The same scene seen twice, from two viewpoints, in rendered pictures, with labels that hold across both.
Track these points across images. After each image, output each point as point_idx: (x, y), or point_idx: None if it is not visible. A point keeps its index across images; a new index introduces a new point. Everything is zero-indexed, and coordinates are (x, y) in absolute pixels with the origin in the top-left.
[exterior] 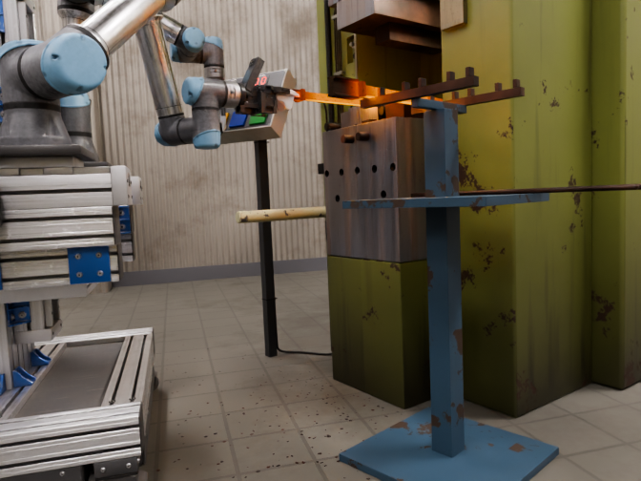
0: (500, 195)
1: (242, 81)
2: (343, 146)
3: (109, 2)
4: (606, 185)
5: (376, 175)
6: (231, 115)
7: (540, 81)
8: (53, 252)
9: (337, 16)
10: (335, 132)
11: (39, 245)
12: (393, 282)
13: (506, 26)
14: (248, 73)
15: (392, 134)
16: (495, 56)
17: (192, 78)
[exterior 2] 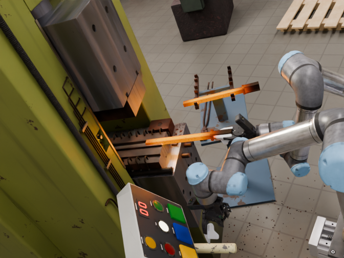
0: (227, 100)
1: (251, 128)
2: (181, 165)
3: (343, 75)
4: (212, 86)
5: (192, 155)
6: (179, 242)
7: None
8: None
9: (131, 108)
10: (176, 164)
11: None
12: None
13: (148, 68)
14: (248, 123)
15: (188, 130)
16: (151, 83)
17: (291, 120)
